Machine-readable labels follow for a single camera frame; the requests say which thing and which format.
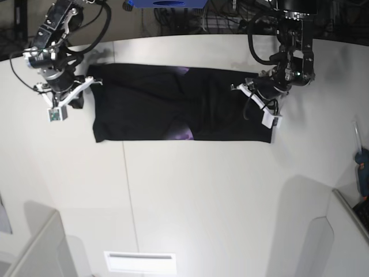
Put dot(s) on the black T-shirt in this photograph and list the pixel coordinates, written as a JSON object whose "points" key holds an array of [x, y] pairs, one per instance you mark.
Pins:
{"points": [[148, 103]]}

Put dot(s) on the black power strip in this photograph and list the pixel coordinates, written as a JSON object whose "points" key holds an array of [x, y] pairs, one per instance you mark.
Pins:
{"points": [[265, 26]]}

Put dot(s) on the blue box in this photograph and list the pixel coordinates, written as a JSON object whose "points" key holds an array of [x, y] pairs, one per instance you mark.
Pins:
{"points": [[170, 3]]}

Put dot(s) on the blue glue gun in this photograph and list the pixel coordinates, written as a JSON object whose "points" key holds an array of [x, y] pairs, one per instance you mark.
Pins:
{"points": [[361, 159]]}

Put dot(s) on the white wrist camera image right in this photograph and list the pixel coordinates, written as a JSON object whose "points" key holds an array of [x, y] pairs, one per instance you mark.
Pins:
{"points": [[271, 121]]}

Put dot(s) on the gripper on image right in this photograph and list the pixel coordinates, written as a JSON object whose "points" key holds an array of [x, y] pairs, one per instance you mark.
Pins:
{"points": [[253, 92]]}

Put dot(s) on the black robot arm on image right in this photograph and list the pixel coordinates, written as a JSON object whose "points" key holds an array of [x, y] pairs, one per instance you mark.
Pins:
{"points": [[293, 64]]}

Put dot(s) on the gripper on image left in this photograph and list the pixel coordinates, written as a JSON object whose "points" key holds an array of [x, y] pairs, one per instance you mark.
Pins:
{"points": [[63, 88]]}

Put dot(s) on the black robot arm on image left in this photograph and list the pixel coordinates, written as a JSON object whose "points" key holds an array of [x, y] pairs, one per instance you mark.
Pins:
{"points": [[49, 54]]}

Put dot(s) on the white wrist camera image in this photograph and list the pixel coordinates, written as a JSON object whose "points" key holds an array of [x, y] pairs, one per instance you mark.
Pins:
{"points": [[271, 121], [57, 114]]}

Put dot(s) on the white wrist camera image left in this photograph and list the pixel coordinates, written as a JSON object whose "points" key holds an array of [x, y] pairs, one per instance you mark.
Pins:
{"points": [[57, 114]]}

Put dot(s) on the black keyboard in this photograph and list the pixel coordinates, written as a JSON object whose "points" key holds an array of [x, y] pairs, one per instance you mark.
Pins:
{"points": [[362, 212]]}

